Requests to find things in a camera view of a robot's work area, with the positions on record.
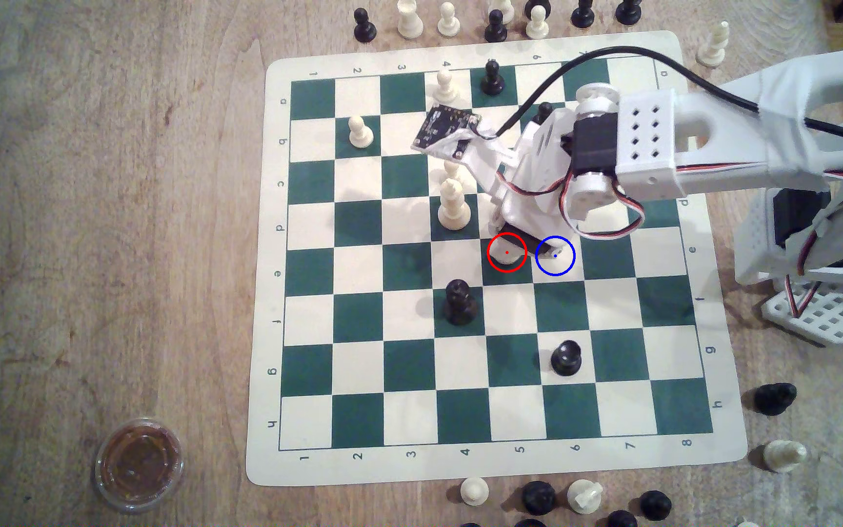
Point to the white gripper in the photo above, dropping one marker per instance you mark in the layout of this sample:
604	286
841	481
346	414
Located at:
523	240

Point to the white chess pawn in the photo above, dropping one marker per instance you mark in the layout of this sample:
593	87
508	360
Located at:
474	490
445	86
537	26
507	252
360	132
448	20

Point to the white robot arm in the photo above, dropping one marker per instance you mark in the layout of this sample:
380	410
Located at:
721	146

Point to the black chess pawn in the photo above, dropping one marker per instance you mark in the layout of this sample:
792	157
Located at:
566	358
492	77
364	28
542	113
495	27

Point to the white chess piece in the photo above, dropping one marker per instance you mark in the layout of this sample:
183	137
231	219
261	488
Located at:
584	496
784	455
453	170
507	6

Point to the tall white chess bishop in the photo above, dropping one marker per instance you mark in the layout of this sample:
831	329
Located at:
410	20
454	205

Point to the tall black chess queen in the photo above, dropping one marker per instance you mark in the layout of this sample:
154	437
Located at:
459	301

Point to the black chess piece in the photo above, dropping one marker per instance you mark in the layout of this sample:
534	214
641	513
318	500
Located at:
538	6
656	505
620	520
582	13
538	498
531	523
628	11

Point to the white chess knight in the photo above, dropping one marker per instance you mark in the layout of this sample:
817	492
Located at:
714	44

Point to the green cream chess board mat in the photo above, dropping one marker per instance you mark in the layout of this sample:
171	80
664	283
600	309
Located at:
363	366

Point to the black chess knight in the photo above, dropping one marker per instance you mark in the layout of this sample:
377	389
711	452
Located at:
774	399

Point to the black camera circuit board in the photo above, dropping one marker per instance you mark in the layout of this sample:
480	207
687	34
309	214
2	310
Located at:
445	130

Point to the white grid base plate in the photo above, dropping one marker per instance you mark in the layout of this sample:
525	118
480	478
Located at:
824	322

